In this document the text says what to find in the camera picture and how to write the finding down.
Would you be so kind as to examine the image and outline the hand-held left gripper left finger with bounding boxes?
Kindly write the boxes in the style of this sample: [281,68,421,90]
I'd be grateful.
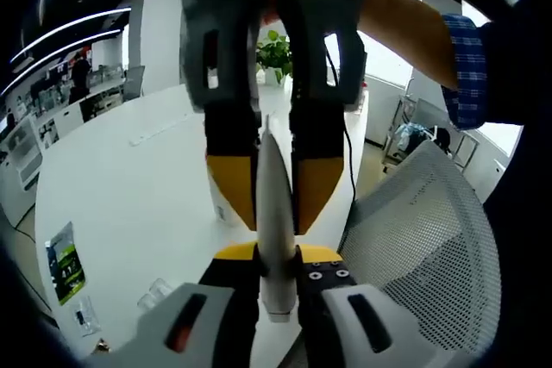
[85,242,262,368]

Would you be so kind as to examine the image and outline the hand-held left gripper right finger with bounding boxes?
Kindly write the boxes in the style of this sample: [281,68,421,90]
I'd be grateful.
[296,243,469,368]

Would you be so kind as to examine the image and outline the white skincare tube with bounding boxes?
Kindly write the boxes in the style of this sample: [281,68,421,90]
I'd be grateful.
[255,115,299,324]

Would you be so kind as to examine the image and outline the green sachet packet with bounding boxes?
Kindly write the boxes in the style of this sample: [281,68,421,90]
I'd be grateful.
[45,221,87,306]

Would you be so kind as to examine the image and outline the potted green plant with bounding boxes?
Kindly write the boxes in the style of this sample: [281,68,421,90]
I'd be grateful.
[255,29,295,85]

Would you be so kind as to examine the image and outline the metal rack cart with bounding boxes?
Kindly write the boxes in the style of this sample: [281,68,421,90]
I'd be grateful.
[381,94,480,173]

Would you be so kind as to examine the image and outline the grey mesh office chair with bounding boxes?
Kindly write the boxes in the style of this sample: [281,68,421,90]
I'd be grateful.
[337,139,505,355]

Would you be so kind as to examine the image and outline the small clear packet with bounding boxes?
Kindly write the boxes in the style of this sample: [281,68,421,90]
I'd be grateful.
[71,296,103,338]

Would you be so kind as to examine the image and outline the black cable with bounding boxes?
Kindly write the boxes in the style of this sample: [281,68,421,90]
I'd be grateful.
[323,47,358,209]

